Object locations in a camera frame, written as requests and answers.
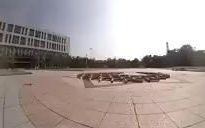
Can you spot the lamp pole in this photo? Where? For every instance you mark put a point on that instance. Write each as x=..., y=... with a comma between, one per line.
x=90, y=55

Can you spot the row of trees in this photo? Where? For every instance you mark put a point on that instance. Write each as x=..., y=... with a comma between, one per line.
x=130, y=62

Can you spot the pale stone slab plaza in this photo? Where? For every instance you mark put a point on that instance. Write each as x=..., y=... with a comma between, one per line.
x=116, y=106

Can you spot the tall slim tower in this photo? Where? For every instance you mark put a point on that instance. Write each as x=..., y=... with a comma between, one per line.
x=167, y=47

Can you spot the large white office building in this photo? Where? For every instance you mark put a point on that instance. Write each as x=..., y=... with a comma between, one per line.
x=23, y=40

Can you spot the raised kerb strip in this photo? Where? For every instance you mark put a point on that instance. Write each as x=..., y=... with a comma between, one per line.
x=6, y=72

